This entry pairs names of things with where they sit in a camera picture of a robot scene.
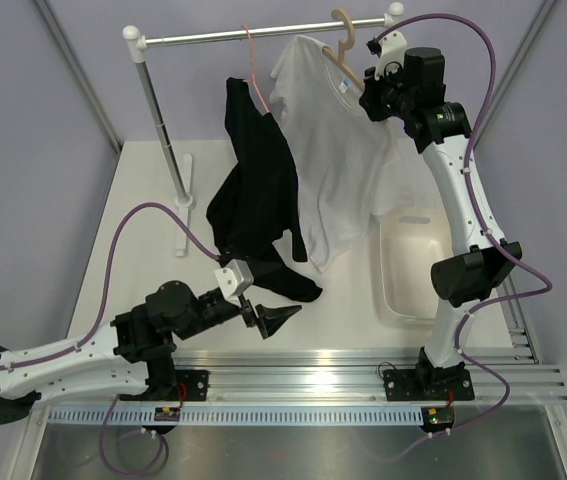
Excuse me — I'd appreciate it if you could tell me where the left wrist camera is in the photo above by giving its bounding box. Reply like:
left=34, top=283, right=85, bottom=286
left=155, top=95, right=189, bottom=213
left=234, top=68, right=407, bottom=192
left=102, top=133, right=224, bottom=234
left=214, top=259, right=254, bottom=305

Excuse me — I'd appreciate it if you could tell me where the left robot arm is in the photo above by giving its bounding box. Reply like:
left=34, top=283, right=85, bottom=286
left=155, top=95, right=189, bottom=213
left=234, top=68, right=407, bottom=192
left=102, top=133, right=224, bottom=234
left=0, top=281, right=301, bottom=425

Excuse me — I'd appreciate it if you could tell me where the silver clothes rack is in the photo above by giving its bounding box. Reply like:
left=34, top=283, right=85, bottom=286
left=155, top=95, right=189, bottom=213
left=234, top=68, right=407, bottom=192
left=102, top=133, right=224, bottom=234
left=116, top=1, right=390, bottom=240

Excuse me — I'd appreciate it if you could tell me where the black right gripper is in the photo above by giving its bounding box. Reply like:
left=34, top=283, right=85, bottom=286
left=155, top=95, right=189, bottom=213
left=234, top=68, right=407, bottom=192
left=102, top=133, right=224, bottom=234
left=359, top=61, right=414, bottom=123

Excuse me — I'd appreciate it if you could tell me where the white slotted cable duct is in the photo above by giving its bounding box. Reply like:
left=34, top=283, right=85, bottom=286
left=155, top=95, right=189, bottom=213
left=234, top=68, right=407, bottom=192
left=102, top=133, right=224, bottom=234
left=48, top=405, right=424, bottom=426

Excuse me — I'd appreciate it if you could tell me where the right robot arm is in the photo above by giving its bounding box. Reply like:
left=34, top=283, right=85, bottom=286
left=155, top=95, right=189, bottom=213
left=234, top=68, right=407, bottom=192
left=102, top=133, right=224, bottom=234
left=359, top=47, right=522, bottom=402

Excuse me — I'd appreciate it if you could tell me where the white plastic bin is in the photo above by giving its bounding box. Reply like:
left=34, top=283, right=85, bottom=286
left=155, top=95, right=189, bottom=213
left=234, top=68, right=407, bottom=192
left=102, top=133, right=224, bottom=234
left=378, top=208, right=451, bottom=329

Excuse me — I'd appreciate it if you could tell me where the black t shirt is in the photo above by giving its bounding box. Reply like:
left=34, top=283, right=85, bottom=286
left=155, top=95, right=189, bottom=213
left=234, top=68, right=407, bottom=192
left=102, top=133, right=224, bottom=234
left=206, top=77, right=322, bottom=303

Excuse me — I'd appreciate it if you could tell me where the beige wooden hanger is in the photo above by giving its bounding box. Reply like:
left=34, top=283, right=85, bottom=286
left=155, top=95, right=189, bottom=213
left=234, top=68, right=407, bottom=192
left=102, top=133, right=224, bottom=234
left=322, top=8, right=365, bottom=93

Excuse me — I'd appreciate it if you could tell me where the pink wire hanger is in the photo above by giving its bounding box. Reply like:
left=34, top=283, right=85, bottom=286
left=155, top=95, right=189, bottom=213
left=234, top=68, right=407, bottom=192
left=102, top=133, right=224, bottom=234
left=242, top=24, right=270, bottom=114

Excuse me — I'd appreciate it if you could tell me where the aluminium rail base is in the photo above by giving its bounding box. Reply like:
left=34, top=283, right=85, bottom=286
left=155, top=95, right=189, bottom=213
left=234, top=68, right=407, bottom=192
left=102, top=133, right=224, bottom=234
left=174, top=328, right=567, bottom=405

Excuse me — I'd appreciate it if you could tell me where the white t shirt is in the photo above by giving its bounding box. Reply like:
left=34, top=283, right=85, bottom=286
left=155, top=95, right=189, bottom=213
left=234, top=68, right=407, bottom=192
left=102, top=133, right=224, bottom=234
left=270, top=35, right=413, bottom=271

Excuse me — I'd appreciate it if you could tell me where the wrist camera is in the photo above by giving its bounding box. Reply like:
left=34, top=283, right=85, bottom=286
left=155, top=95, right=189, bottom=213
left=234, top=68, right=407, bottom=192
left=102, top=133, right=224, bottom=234
left=214, top=259, right=254, bottom=305
left=367, top=31, right=407, bottom=72

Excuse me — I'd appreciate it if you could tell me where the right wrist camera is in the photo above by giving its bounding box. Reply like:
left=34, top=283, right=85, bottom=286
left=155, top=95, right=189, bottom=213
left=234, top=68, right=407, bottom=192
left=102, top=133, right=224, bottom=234
left=367, top=31, right=407, bottom=72

